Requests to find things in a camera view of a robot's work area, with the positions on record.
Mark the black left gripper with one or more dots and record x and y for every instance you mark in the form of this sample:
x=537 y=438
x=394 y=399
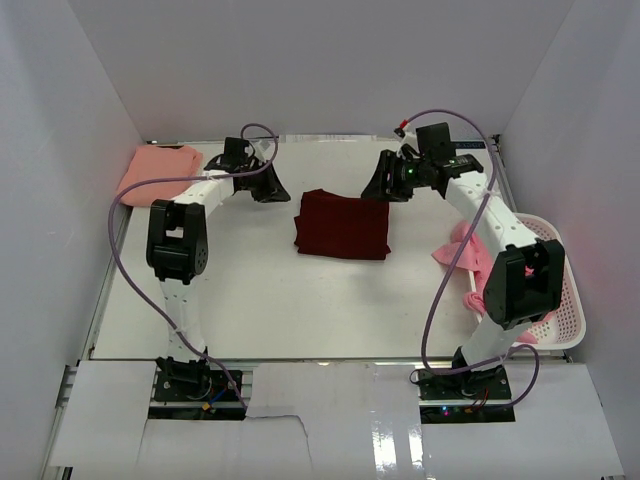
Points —
x=273 y=191

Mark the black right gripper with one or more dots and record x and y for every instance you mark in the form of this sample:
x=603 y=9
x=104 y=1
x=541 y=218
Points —
x=379 y=187

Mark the dark red t shirt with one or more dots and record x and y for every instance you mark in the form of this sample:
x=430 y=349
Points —
x=340 y=227

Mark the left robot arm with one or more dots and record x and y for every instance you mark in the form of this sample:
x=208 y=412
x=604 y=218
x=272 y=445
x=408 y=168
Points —
x=177 y=242

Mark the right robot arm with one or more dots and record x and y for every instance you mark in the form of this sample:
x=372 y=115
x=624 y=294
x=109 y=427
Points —
x=471 y=195

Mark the papers behind table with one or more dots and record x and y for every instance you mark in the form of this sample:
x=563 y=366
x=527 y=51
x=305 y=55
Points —
x=318 y=138

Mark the pink t shirt in basket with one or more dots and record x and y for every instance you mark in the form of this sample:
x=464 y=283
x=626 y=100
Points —
x=477 y=262

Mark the folded salmon t shirt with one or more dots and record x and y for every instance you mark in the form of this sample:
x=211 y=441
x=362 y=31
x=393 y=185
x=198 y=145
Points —
x=152 y=162

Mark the white perforated plastic basket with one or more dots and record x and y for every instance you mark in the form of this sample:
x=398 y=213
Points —
x=530 y=278

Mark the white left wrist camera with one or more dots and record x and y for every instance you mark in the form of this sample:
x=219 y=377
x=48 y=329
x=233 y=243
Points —
x=264 y=150

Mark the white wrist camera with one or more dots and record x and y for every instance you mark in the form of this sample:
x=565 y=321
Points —
x=264 y=150
x=408 y=145

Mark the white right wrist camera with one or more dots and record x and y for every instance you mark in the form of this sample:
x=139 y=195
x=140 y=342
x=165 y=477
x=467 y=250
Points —
x=408 y=145

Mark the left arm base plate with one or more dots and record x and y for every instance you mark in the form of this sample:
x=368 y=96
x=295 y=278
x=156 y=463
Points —
x=179 y=382

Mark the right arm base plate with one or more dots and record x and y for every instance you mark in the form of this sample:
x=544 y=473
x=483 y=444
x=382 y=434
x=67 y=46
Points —
x=490 y=384

